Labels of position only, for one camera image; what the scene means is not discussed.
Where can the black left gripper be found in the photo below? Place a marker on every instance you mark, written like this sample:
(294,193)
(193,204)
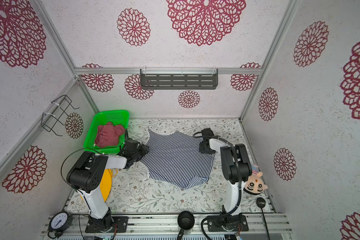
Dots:
(143,148)

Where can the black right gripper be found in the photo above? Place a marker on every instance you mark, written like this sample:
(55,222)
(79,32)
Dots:
(201,148)

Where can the blue white striped tank top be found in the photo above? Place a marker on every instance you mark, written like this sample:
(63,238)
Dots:
(176,159)

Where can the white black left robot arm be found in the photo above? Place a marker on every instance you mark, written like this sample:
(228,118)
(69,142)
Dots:
(86,174)

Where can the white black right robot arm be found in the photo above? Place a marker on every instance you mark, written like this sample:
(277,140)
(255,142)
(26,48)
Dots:
(236,167)

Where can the maroon tank top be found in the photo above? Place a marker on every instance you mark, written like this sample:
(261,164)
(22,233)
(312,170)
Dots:
(108,135)

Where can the green plastic basket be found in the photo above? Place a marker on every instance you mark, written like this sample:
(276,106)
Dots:
(117,117)

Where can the yellow hat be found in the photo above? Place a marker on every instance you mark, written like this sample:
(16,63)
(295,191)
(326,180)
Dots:
(106,182)

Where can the plush doll toy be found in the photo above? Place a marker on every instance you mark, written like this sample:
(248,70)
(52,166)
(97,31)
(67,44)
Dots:
(255,184)

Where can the black small ladle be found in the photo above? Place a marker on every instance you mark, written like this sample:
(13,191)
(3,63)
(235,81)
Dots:
(261,203)

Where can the round pressure gauge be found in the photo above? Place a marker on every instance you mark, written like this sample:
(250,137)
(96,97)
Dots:
(58,224)

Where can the grey wall shelf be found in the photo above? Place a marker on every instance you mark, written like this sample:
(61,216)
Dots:
(179,80)

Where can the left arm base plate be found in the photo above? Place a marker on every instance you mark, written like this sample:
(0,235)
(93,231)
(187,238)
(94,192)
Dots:
(118,224)

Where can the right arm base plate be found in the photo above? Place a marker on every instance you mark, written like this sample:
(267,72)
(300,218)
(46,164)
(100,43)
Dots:
(236,223)

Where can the black wire wall rack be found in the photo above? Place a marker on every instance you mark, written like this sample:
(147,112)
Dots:
(53,117)

